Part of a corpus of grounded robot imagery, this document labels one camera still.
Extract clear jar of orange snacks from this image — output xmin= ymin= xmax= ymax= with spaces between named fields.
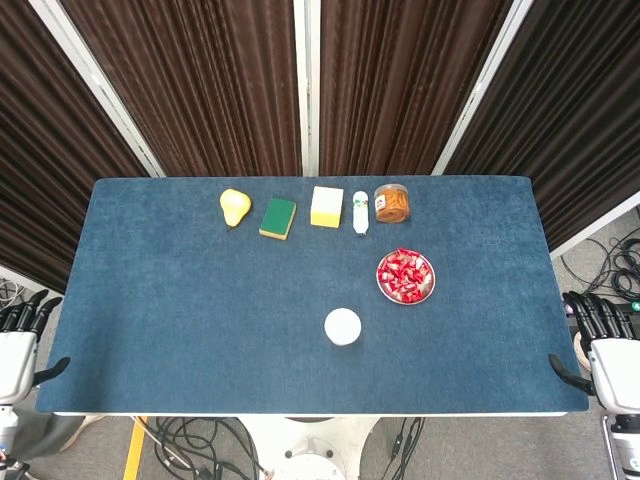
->
xmin=373 ymin=183 xmax=412 ymax=224

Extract brown pleated curtain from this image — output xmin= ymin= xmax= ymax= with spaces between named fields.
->
xmin=59 ymin=0 xmax=304 ymax=177
xmin=443 ymin=0 xmax=640 ymax=253
xmin=0 ymin=0 xmax=151 ymax=295
xmin=319 ymin=0 xmax=515 ymax=176

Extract yellow and white sponge block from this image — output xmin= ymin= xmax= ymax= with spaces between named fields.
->
xmin=309 ymin=185 xmax=345 ymax=229

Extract grey trouser leg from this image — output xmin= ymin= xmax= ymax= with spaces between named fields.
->
xmin=19 ymin=414 xmax=84 ymax=460

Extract blue fabric table mat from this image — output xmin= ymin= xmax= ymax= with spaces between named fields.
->
xmin=34 ymin=175 xmax=591 ymax=415

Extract white partition post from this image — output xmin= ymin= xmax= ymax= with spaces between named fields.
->
xmin=29 ymin=0 xmax=166 ymax=177
xmin=432 ymin=0 xmax=539 ymax=176
xmin=292 ymin=0 xmax=322 ymax=177

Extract black cable with green plug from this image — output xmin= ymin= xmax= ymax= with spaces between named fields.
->
xmin=384 ymin=417 xmax=426 ymax=480

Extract yellow floor tape strip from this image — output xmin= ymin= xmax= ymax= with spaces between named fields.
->
xmin=122 ymin=417 xmax=149 ymax=480

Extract round metal plate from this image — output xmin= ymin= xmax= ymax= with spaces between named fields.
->
xmin=375 ymin=248 xmax=437 ymax=305

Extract green and yellow sponge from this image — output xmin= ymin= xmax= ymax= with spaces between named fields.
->
xmin=258 ymin=196 xmax=298 ymax=241

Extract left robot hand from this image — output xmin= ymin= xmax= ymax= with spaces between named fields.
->
xmin=0 ymin=289 xmax=71 ymax=405

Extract yellow pear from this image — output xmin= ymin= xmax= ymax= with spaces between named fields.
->
xmin=219 ymin=188 xmax=253 ymax=232

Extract black floor cable bundle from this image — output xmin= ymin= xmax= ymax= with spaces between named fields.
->
xmin=144 ymin=417 xmax=271 ymax=480

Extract black coiled cable bundle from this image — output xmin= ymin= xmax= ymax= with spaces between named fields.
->
xmin=559 ymin=209 xmax=640 ymax=301

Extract white partition rail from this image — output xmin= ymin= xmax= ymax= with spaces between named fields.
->
xmin=549 ymin=189 xmax=640 ymax=260
xmin=0 ymin=264 xmax=65 ymax=304

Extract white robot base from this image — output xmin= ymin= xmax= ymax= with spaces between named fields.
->
xmin=239 ymin=415 xmax=381 ymax=480

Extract grey floor cables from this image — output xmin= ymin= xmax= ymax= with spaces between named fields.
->
xmin=0 ymin=277 xmax=24 ymax=306

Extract small white bottle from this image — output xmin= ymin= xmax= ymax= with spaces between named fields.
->
xmin=351 ymin=190 xmax=371 ymax=236

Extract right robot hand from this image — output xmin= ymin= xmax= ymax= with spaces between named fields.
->
xmin=548 ymin=291 xmax=640 ymax=414

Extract white paper cup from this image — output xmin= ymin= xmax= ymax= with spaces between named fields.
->
xmin=323 ymin=307 xmax=363 ymax=347

